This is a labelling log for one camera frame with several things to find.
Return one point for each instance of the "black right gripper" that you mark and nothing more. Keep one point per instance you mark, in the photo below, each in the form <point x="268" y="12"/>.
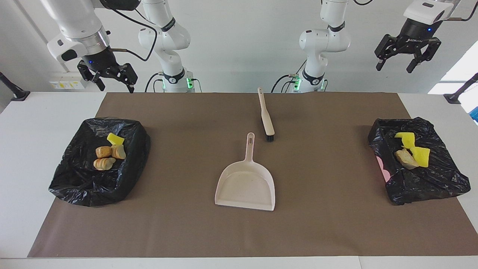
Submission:
<point x="101" y="60"/>

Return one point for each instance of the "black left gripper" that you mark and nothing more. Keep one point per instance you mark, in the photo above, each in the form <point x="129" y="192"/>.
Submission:
<point x="416" y="31"/>

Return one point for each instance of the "yellow sponge piece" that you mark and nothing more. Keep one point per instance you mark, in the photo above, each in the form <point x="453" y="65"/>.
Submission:
<point x="406" y="139"/>
<point x="115" y="139"/>
<point x="422" y="157"/>

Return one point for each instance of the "brown bread roll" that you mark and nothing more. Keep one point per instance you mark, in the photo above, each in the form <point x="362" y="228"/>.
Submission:
<point x="103" y="151"/>

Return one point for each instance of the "pale bread chunk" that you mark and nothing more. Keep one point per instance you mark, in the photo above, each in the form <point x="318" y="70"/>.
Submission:
<point x="119" y="151"/>

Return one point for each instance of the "striped croissant piece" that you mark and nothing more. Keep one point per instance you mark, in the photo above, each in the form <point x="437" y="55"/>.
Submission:
<point x="406" y="158"/>
<point x="104" y="163"/>

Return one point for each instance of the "beige hand brush black bristles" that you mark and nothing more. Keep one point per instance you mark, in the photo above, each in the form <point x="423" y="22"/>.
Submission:
<point x="266" y="119"/>

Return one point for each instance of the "beige plastic dustpan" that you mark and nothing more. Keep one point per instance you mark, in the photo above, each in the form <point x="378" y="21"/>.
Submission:
<point x="244" y="186"/>

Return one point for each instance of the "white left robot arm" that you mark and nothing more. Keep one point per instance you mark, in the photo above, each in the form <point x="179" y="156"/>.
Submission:
<point x="325" y="41"/>

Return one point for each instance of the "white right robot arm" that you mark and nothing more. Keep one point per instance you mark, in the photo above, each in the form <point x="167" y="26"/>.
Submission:
<point x="80" y="18"/>

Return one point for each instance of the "black bagged trash bin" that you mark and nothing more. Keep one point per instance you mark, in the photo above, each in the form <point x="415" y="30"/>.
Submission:
<point x="93" y="183"/>

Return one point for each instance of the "black bagged pink bin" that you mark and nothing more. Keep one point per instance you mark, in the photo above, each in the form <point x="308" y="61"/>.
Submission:
<point x="429" y="179"/>

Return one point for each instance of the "black clamp stand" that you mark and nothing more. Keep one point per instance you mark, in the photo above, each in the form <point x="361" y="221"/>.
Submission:
<point x="457" y="95"/>
<point x="15" y="91"/>

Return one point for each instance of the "blue object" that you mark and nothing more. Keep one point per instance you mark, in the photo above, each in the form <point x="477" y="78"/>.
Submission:
<point x="475" y="114"/>

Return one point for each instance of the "brown table mat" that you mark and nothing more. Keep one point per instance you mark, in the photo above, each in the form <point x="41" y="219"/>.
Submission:
<point x="239" y="231"/>

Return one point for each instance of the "white wall socket box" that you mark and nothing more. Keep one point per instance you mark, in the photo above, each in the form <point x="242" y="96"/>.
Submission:
<point x="69" y="84"/>

